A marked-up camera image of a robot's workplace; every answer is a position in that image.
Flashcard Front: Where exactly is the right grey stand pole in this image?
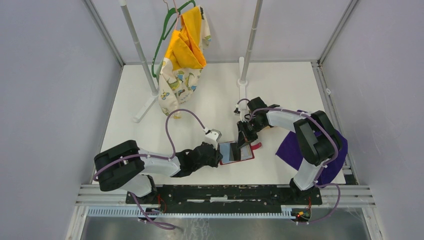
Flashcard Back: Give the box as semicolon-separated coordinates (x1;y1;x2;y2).
236;0;263;109

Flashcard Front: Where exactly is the cream patterned fabric bag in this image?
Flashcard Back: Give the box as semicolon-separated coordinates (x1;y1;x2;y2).
157;6;212;119

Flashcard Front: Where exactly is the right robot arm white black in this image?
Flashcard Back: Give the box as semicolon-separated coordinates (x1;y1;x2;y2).
236;97;344;204

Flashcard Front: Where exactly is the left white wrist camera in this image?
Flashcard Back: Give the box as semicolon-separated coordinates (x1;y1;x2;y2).
203;127;222;150

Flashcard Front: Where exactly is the white toothed cable rail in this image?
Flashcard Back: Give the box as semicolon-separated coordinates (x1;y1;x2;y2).
87;206;295;220

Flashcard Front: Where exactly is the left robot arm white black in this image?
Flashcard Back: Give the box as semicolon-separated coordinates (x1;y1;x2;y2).
93;140;223;204

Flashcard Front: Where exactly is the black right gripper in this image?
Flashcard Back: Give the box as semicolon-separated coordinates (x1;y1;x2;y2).
237;118;266;150

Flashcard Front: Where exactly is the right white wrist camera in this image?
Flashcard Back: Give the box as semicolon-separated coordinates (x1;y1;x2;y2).
233;104;250;122

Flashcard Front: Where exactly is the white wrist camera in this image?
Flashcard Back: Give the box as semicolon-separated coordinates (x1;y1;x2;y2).
233;104;250;122
203;127;222;150

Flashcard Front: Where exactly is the yellow cloth hanging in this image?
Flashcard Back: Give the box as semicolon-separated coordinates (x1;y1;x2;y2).
163;6;211;71

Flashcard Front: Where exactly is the red leather card holder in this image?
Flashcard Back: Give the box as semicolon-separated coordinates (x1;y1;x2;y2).
218;141;262;165

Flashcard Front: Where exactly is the purple cloth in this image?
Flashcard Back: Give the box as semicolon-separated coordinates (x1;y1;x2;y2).
266;110;348;185

